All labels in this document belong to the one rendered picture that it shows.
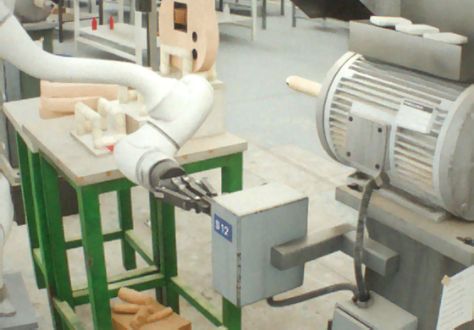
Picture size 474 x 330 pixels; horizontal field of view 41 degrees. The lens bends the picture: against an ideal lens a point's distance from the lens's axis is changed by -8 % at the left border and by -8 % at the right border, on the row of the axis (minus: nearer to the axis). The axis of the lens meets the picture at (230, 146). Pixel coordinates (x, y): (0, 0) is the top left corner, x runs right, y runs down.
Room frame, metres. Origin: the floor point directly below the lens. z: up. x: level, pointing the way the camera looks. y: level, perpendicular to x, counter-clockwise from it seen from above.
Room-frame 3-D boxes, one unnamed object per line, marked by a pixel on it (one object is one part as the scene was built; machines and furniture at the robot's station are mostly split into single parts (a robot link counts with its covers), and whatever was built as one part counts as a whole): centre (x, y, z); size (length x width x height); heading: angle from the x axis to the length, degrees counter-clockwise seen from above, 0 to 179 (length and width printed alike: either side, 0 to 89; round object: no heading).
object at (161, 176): (1.35, 0.12, 1.07); 0.09 x 0.08 x 0.07; 33
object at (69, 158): (2.15, 0.35, 0.55); 0.62 x 0.58 x 0.76; 33
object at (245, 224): (1.12, -0.11, 0.99); 0.24 x 0.21 x 0.26; 33
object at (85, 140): (2.05, 0.41, 0.94); 0.27 x 0.15 x 0.01; 32
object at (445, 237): (1.13, -0.40, 1.11); 0.36 x 0.24 x 0.04; 33
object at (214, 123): (2.21, 0.15, 1.02); 0.27 x 0.15 x 0.17; 32
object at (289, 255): (1.15, -0.16, 1.02); 0.19 x 0.04 x 0.04; 123
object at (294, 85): (1.45, -0.19, 1.25); 0.18 x 0.03 x 0.03; 33
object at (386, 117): (1.18, -0.36, 1.25); 0.41 x 0.27 x 0.26; 33
